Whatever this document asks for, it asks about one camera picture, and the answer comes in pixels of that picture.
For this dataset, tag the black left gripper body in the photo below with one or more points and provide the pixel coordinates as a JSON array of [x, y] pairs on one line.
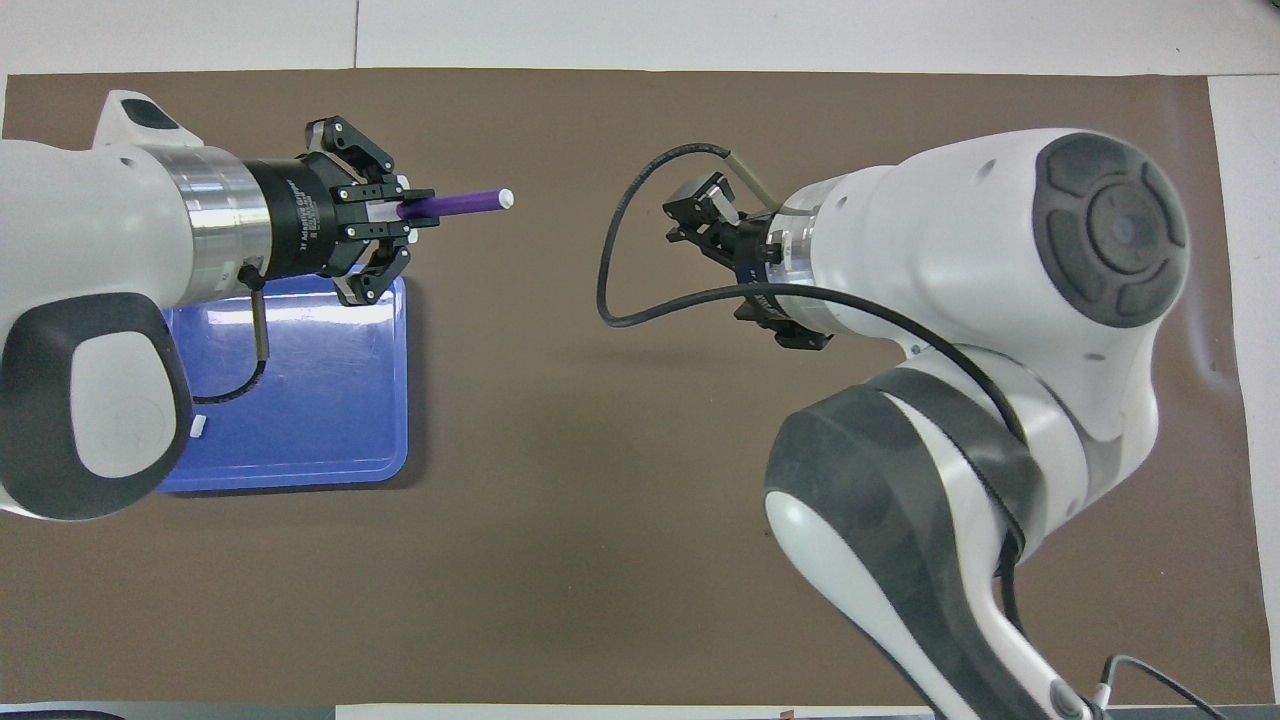
[[295, 220]]

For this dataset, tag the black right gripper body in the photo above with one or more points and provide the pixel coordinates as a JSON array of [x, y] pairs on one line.
[[762, 265]]

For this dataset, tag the purple pen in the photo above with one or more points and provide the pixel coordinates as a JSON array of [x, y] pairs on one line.
[[460, 202]]

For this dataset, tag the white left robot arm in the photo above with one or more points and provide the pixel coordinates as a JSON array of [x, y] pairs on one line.
[[80, 200]]

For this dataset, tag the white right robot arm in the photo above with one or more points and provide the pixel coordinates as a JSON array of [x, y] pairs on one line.
[[950, 250]]

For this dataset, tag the blue plastic tray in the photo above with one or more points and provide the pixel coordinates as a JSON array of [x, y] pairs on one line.
[[330, 400]]

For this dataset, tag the brown table mat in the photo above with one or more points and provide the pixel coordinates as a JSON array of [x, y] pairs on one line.
[[600, 550]]

